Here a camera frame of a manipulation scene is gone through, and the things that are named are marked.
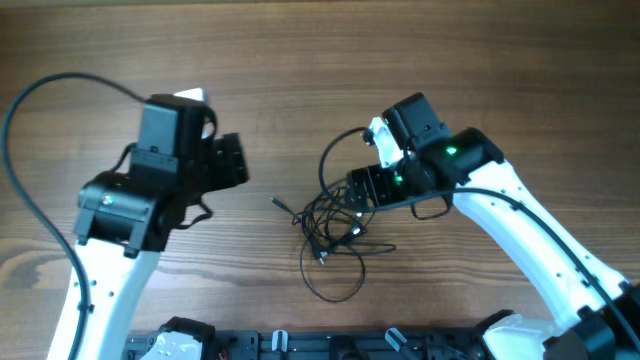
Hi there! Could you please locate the black USB cable bundle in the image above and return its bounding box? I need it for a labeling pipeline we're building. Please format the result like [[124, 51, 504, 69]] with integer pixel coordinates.
[[270, 184, 397, 304]]

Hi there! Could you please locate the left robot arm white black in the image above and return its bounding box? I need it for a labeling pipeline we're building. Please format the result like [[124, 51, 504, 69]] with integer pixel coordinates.
[[74, 88, 249, 359]]

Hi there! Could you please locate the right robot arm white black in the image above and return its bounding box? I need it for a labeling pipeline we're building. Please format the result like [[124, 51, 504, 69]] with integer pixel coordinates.
[[346, 93, 639, 359]]

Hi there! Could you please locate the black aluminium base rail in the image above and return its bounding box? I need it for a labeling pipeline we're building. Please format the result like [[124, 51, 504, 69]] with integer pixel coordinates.
[[122, 328, 493, 360]]

